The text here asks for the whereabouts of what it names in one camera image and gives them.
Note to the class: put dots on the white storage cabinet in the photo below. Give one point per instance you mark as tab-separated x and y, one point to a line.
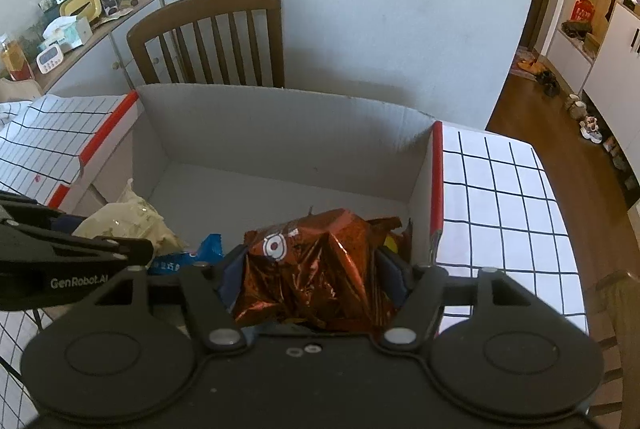
615	74

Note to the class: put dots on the red cardboard box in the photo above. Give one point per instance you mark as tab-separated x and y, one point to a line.
280	134

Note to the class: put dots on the white tissue pack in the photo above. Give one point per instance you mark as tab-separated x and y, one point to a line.
67	31

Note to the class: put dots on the wooden side cabinet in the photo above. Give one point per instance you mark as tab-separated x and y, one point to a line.
100	44

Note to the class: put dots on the orange slipper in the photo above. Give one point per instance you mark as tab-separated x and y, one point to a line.
529	66

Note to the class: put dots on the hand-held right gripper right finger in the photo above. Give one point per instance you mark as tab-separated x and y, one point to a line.
395	274

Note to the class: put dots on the white sneaker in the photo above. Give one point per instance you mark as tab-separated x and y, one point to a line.
592	129

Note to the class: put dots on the white low cabinet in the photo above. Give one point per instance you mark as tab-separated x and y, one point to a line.
570	59

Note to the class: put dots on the blue snack packet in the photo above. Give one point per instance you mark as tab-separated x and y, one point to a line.
207	249

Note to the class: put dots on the white digital timer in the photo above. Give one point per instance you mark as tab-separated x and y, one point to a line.
49	59

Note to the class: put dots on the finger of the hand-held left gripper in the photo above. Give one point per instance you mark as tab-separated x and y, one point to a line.
75	246
30	211

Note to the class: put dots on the beige snack bag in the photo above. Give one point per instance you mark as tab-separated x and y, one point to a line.
135	219

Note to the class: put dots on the yellow tissue box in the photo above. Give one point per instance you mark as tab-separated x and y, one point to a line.
80	4

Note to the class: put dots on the orange drink bottle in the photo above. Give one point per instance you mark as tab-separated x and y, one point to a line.
17	64

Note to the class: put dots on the brown foil snack bag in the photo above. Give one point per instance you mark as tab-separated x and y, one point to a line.
320	279

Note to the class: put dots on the checkered tablecloth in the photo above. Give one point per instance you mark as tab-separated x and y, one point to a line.
500	209

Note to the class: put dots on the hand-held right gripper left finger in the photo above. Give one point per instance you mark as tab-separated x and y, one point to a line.
232	276

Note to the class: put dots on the red decoration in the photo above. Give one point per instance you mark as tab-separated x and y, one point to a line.
582	10

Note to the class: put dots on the black shoe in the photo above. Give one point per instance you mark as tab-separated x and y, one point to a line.
548	84

